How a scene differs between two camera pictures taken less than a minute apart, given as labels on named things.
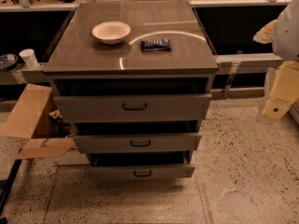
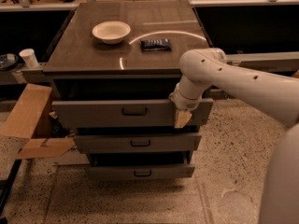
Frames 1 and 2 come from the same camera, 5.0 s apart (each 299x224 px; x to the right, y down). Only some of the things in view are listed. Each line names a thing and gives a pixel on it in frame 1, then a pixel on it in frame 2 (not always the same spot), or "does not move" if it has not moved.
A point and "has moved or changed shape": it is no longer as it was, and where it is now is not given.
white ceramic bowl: [111, 32] does not move
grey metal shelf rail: [248, 63] does not move
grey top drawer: [186, 107] has moved or changed shape
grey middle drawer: [137, 143] does not move
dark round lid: [8, 62] does not move
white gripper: [287, 35] to [185, 104]
